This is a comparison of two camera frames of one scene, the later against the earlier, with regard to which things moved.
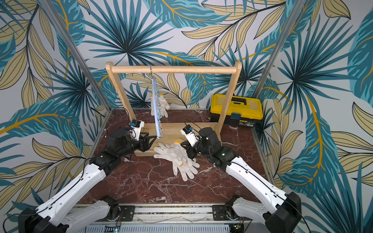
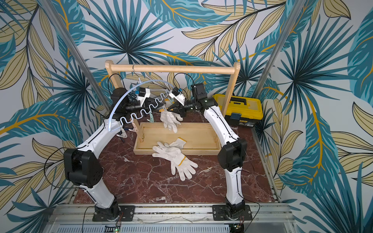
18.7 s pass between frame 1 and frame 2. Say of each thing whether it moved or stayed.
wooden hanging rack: stayed
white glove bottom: stayed
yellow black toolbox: stayed
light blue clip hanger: moved
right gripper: moved
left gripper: moved
